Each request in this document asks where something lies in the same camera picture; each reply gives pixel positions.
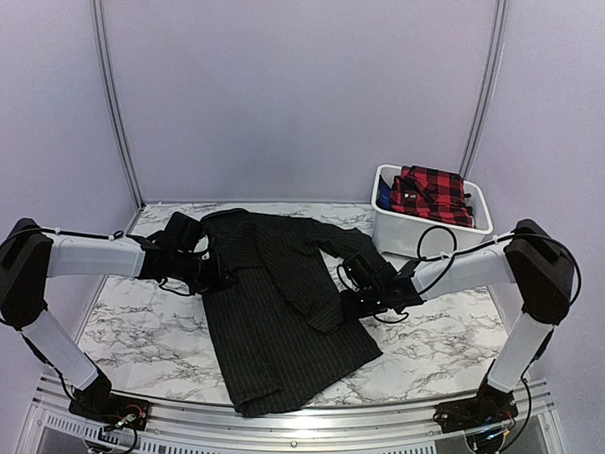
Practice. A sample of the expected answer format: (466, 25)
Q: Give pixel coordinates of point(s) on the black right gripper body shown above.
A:
(371, 305)

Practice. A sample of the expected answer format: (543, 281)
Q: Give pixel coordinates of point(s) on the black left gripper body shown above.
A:
(200, 278)

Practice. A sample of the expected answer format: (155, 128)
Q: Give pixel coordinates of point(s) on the black pinstriped long sleeve shirt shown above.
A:
(279, 332)

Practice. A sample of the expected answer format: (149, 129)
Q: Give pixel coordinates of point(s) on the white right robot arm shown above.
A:
(545, 272)

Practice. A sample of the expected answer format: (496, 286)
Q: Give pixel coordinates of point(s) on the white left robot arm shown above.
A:
(32, 254)

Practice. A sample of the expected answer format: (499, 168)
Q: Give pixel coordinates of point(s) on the white plastic bin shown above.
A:
(406, 235)

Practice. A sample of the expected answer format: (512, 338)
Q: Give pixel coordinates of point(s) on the blue plaid shirt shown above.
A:
(383, 197)

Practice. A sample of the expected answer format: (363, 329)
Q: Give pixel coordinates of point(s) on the red black plaid shirt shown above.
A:
(431, 194)

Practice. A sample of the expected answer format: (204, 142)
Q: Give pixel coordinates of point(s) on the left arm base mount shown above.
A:
(115, 411)

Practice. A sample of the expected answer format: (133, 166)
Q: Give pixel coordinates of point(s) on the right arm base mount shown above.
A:
(488, 406)

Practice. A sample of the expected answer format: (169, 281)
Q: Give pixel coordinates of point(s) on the aluminium front frame rail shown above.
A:
(188, 427)

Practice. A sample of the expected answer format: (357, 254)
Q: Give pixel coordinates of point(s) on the right aluminium corner post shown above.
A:
(487, 86)

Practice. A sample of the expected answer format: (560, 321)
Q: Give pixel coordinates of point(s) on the aluminium corner post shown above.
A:
(487, 86)
(103, 51)

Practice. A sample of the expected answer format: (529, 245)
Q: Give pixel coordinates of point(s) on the left aluminium corner post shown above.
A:
(103, 51)

